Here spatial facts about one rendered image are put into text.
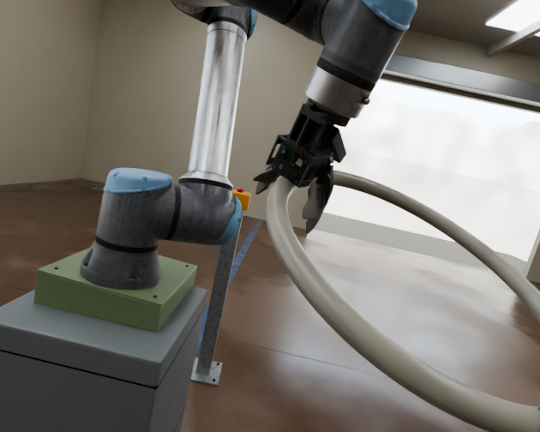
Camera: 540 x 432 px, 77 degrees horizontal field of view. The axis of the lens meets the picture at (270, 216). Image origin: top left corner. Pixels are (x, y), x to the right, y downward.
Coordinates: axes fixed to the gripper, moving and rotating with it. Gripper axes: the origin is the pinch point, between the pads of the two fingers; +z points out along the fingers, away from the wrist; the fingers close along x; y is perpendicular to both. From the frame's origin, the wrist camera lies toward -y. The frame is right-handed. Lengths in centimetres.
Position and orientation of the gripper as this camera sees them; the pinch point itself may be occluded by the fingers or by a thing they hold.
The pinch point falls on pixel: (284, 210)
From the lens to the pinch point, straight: 62.5
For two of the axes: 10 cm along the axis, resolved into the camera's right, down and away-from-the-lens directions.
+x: 7.3, 5.8, -3.6
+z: -3.8, 7.9, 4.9
